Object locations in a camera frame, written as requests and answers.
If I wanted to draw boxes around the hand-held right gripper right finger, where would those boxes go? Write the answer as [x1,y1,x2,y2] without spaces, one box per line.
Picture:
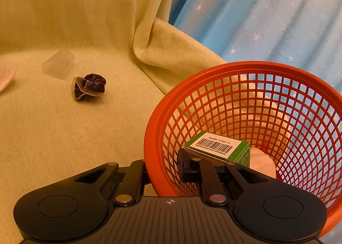
[177,149,270,206]

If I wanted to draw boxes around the orange mesh plastic basket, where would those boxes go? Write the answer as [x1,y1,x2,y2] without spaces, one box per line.
[144,61,342,239]

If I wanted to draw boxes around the white knitted sock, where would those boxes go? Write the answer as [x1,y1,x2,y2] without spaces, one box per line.
[250,147,276,180]

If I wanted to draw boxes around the yellow green fleece blanket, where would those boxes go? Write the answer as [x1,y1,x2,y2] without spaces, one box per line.
[0,0,292,199]

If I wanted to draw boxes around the dark velvet scrunchie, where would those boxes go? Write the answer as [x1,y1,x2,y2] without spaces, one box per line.
[73,73,107,102]

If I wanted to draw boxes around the green and white carton box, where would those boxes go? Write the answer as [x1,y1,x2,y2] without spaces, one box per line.
[184,131,251,168]

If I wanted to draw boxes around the blue starred curtain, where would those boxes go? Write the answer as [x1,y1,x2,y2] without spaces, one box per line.
[168,0,342,159]

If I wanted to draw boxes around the clear plastic bottle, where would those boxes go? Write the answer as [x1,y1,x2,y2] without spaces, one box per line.
[42,50,76,79]

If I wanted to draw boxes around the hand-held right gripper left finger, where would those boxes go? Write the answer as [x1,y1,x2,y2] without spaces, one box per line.
[73,160,150,206]

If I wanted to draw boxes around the clear plastic spoon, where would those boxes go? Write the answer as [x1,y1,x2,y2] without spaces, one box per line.
[0,69,16,92]

